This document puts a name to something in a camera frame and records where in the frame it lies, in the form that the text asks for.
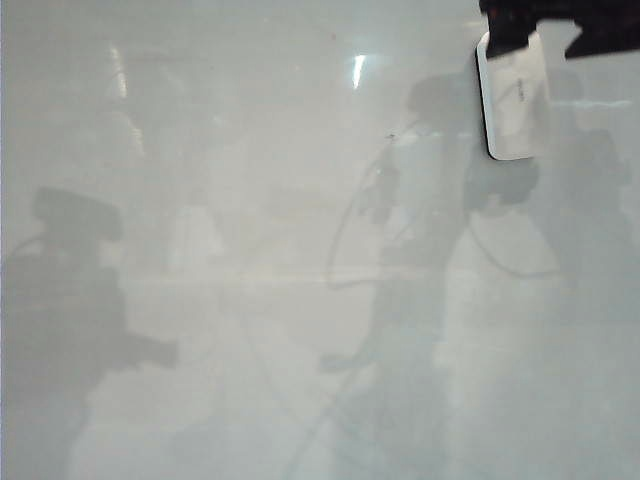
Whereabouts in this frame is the white whiteboard eraser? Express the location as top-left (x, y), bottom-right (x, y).
top-left (473, 30), bottom-right (554, 162)

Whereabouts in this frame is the glossy white whiteboard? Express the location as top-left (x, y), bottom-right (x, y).
top-left (0, 0), bottom-right (640, 480)

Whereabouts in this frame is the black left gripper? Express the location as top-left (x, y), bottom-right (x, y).
top-left (478, 0), bottom-right (640, 62)

